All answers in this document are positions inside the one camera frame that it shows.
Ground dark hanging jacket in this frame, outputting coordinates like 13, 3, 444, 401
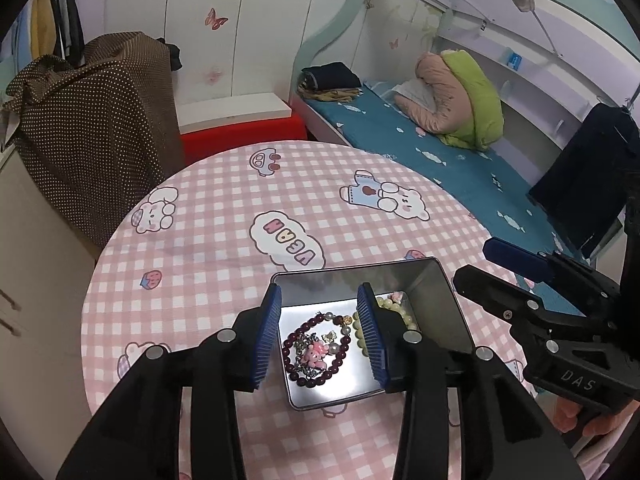
527, 103, 640, 261

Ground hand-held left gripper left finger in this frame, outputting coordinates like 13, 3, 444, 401
55, 282, 283, 480

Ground pink and green quilt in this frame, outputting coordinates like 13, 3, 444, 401
392, 50, 503, 151

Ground teal bunk bed frame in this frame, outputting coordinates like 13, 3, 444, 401
290, 0, 640, 271

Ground beige cabinet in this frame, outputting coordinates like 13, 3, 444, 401
0, 150, 101, 411

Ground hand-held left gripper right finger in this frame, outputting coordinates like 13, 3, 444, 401
356, 281, 583, 480

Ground yellow bead bracelet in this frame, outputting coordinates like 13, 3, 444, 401
352, 294, 421, 356

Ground pink bear charm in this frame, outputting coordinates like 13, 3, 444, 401
300, 341, 328, 367

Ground brown dotted cloth cover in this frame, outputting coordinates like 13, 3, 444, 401
2, 31, 186, 251

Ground red plastic stool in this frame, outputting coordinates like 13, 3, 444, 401
179, 112, 308, 168

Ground pink checked bear tablecloth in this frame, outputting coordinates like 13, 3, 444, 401
80, 141, 591, 480

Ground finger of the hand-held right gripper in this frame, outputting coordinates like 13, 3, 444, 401
482, 237, 603, 292
452, 265, 551, 342

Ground dark red bead bracelet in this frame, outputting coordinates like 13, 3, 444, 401
281, 312, 353, 388

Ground grey metal tin box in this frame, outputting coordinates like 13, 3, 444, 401
270, 256, 473, 412

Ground black garment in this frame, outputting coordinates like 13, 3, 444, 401
157, 37, 182, 72

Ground row of hanging clothes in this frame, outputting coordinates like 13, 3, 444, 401
30, 0, 86, 68

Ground silver chain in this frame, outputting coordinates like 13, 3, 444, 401
290, 332, 321, 378

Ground white board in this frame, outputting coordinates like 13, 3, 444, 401
177, 92, 292, 136

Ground tan folded cloth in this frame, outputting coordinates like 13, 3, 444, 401
299, 87, 363, 103

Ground white pillow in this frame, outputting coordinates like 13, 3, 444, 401
392, 80, 431, 111

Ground white wardrobe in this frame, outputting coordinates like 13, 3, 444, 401
100, 0, 361, 131

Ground blue candy print bed sheet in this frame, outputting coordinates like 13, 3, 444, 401
300, 80, 591, 266

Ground dark folded clothes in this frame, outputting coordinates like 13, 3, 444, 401
300, 62, 362, 92

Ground person's right hand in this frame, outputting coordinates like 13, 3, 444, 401
554, 394, 628, 442

